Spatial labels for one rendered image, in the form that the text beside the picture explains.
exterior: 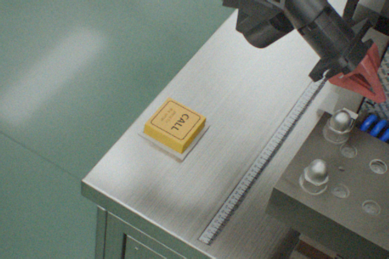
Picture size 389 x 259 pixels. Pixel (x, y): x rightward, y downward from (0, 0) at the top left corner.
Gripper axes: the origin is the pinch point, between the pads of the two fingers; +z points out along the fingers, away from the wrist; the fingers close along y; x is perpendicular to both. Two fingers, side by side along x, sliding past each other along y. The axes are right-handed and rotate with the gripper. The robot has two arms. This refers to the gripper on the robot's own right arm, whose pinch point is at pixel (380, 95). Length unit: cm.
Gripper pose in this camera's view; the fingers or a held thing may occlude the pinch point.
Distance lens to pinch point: 109.4
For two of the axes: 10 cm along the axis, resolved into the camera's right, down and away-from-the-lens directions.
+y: -5.1, 6.2, -6.0
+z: 6.7, 7.2, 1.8
